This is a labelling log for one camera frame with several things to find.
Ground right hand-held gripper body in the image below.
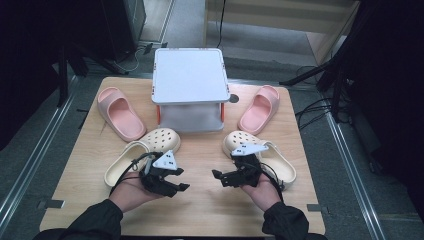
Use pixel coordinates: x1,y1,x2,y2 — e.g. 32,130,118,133
229,143,270,189

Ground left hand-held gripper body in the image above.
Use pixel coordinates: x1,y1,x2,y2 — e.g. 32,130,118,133
139,149,178,198

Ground cream clog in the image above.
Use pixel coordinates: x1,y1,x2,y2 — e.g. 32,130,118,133
222,130,298,192
103,127,182,188

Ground pink slipper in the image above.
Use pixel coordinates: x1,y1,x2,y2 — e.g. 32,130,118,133
96,86,148,143
237,84,281,136

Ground white shoe rack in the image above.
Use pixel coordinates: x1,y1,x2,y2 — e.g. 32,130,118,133
151,47,232,134

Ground person's right hand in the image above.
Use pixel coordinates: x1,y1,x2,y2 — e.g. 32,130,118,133
240,173,284,213

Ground person's left hand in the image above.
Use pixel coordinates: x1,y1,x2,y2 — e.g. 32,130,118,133
108,171,165,214

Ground black tape strip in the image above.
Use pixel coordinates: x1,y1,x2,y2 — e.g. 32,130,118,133
306,203,329,214
37,199,65,210

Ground black metal stand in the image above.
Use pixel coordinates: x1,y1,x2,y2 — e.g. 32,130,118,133
56,41,129,108
279,56,355,122

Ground black cabinet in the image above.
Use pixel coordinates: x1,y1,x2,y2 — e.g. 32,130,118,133
99,0,148,63

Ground wooden cabinet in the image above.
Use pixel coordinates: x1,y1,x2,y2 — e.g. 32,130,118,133
203,0,363,66

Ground left hand-held gripper cable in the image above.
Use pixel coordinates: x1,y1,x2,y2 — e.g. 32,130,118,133
109,151,158,196

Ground hand-held gripper cable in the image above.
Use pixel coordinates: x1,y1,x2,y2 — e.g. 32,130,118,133
259,161,286,203
109,151,158,196

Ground right hand-held gripper cable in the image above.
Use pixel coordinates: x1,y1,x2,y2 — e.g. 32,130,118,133
259,161,286,203

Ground black floor cables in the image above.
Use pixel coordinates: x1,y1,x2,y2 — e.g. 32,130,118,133
294,64,335,131

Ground metal floor rail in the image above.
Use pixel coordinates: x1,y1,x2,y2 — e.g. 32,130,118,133
0,75,80,228
324,109,388,240

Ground white floor cable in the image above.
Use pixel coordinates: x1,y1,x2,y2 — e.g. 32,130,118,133
113,46,143,73

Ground hanging black cable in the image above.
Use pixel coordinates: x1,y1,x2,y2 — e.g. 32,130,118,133
216,0,228,49

